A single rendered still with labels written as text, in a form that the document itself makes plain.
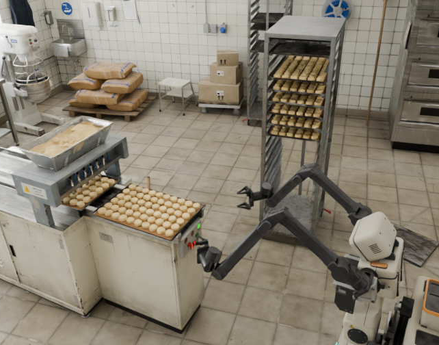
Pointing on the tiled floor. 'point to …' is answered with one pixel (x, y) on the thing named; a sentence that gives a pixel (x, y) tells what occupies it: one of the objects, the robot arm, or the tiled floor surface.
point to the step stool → (177, 90)
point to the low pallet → (109, 110)
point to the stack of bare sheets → (416, 246)
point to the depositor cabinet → (43, 249)
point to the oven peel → (376, 60)
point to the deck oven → (422, 81)
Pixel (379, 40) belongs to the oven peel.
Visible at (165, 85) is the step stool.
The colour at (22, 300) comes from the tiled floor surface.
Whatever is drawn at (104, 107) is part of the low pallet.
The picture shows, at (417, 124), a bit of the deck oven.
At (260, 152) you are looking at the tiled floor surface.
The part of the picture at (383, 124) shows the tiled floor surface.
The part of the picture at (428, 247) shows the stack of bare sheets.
